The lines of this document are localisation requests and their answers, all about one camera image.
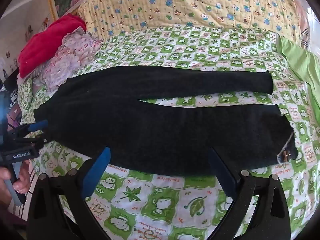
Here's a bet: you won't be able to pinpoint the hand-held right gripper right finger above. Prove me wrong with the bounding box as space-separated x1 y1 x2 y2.
207 147 292 240

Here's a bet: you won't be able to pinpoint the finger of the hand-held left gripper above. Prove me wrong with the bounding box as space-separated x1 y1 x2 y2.
15 137 48 151
10 119 48 138

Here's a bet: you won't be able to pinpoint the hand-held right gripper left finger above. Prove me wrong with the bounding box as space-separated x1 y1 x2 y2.
27 147 112 240

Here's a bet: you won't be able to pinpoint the black pants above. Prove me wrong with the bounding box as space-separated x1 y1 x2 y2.
33 65 298 178

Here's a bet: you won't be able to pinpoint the person's left hand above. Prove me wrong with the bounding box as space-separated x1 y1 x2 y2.
0 159 32 209

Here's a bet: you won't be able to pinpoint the dark furniture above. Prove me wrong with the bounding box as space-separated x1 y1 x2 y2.
0 67 22 130

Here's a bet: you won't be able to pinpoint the green checked printed bed sheet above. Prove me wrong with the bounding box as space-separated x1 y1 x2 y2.
17 26 320 240

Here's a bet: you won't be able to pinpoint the pink floral cloth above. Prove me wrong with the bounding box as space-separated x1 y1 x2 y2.
32 26 104 92

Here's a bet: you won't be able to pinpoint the red cloth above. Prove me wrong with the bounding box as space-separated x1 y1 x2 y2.
18 14 87 78

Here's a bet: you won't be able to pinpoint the plain green cloth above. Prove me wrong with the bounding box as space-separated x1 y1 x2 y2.
277 36 320 128

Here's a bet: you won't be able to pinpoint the pink plaid cloth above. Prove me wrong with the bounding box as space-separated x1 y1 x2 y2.
292 0 311 48

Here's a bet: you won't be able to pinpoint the yellow printed quilt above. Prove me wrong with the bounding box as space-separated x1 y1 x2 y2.
77 0 304 40

